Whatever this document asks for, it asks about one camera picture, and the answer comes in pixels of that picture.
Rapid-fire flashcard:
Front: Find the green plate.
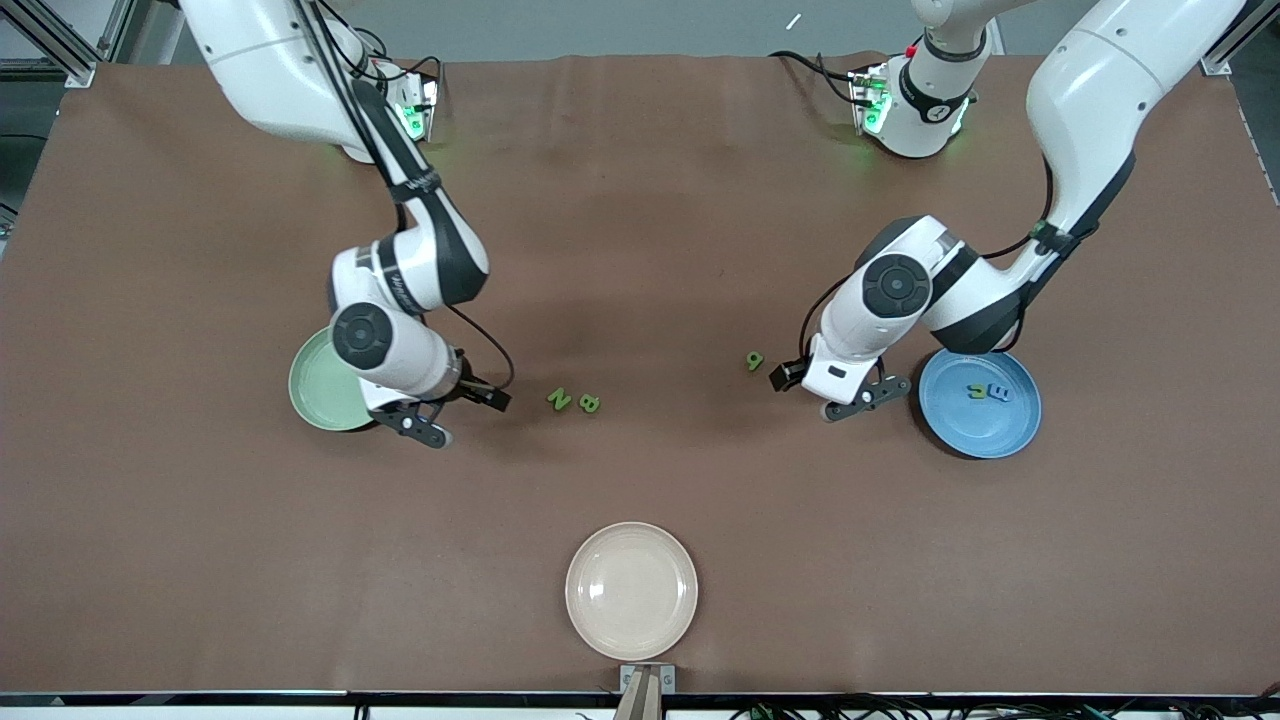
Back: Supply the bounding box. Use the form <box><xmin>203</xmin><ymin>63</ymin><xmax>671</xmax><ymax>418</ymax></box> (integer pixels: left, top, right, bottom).
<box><xmin>288</xmin><ymin>325</ymin><xmax>379</xmax><ymax>433</ymax></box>

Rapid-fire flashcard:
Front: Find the blue plate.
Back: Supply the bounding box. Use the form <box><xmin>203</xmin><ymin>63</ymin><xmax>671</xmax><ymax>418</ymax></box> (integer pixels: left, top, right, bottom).
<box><xmin>918</xmin><ymin>348</ymin><xmax>1043</xmax><ymax>460</ymax></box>

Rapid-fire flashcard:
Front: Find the brown table mat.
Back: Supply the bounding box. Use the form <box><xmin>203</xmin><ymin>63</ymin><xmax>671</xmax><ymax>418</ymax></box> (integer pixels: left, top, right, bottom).
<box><xmin>0</xmin><ymin>52</ymin><xmax>1280</xmax><ymax>696</ymax></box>

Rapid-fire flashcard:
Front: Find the cream plate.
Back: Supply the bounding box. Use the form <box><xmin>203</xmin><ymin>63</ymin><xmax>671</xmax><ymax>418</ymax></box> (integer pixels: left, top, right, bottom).
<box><xmin>565</xmin><ymin>522</ymin><xmax>699</xmax><ymax>662</ymax></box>

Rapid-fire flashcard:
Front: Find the black left base cable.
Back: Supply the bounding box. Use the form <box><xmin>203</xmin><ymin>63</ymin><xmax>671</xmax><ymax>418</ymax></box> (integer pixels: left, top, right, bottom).
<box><xmin>768</xmin><ymin>50</ymin><xmax>863</xmax><ymax>106</ymax></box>

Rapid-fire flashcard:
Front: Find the black base cable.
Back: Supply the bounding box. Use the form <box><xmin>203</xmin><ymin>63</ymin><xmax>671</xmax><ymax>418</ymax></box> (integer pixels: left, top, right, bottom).
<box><xmin>768</xmin><ymin>50</ymin><xmax>863</xmax><ymax>106</ymax></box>
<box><xmin>370</xmin><ymin>45</ymin><xmax>444</xmax><ymax>111</ymax></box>

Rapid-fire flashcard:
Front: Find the grey metal mounting bracket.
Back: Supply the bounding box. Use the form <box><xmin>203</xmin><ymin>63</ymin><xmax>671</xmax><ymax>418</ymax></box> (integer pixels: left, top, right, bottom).
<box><xmin>615</xmin><ymin>664</ymin><xmax>677</xmax><ymax>720</ymax></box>

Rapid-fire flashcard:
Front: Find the black right base cable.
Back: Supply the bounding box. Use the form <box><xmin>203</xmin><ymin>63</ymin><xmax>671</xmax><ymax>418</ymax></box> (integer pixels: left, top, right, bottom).
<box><xmin>370</xmin><ymin>45</ymin><xmax>444</xmax><ymax>111</ymax></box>

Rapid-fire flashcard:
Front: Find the aluminium frame profile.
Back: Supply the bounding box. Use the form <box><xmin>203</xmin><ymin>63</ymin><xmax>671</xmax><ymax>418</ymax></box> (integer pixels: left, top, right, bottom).
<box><xmin>0</xmin><ymin>0</ymin><xmax>136</xmax><ymax>89</ymax></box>
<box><xmin>1197</xmin><ymin>0</ymin><xmax>1280</xmax><ymax>76</ymax></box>

